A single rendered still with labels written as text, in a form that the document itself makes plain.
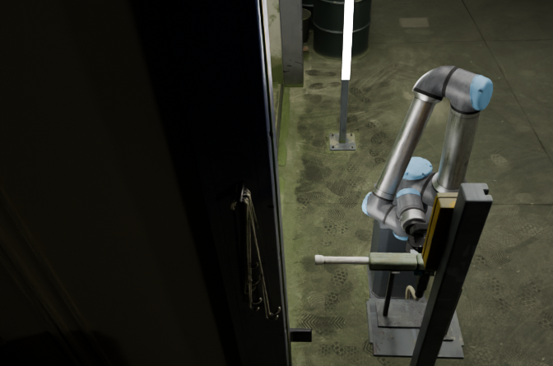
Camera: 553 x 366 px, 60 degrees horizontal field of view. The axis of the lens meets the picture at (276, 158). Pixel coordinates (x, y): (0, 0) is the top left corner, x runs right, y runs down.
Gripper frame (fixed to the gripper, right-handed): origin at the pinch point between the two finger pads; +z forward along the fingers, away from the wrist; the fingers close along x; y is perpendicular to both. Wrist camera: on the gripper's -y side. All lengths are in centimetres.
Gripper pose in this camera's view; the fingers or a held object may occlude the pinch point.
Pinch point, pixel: (425, 270)
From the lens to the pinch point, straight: 168.7
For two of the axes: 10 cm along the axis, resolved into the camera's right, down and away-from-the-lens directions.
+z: -0.6, 6.7, -7.4
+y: 0.6, 7.5, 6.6
